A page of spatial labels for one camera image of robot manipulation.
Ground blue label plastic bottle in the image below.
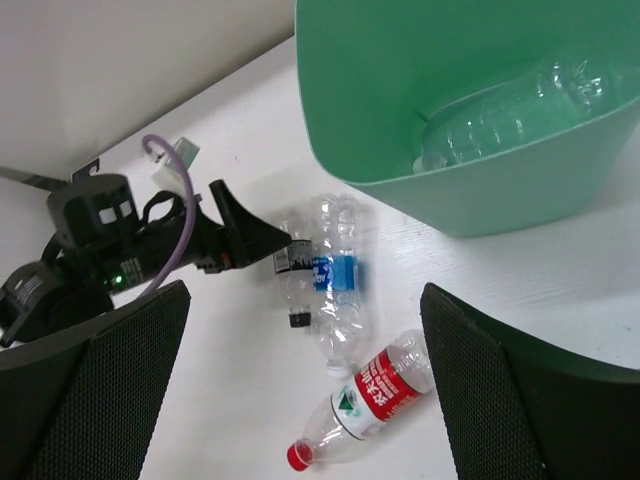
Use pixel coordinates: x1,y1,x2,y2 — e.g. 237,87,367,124
311,194,373,379

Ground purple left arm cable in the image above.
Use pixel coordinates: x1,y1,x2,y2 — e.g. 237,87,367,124
140,133,195,296

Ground blue sticker label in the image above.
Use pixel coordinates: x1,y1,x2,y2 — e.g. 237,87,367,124
70,157,101,182

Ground green plastic bin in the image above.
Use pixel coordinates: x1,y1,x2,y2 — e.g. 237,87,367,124
295,0,639,238

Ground red label plastic bottle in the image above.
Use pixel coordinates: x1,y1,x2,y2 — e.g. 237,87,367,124
286,329,435,472

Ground clear unlabelled plastic bottle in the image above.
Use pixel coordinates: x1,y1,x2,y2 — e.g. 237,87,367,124
412,48,638,173

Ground black label plastic bottle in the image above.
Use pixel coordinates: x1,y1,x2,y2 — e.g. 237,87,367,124
273,210,313,328

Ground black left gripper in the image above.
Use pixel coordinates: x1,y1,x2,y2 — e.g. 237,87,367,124
47,174,292,294

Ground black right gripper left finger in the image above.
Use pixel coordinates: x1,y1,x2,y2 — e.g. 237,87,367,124
1,281,191,479

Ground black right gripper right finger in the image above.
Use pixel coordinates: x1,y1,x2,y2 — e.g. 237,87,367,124
420,283,639,479

